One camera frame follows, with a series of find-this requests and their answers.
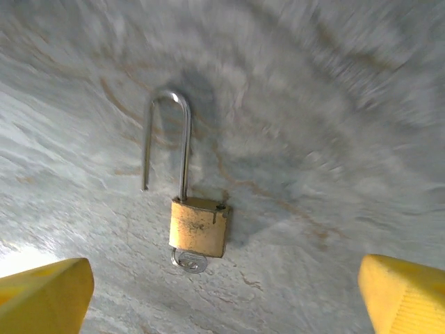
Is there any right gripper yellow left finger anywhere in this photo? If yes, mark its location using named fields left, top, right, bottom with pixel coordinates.
left=0, top=257, right=95, bottom=334

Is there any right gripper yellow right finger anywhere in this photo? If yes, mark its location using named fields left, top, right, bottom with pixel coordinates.
left=357, top=253, right=445, bottom=334

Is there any brass padlock with long shackle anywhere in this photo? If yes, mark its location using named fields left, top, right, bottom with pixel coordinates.
left=140, top=89, right=233, bottom=260

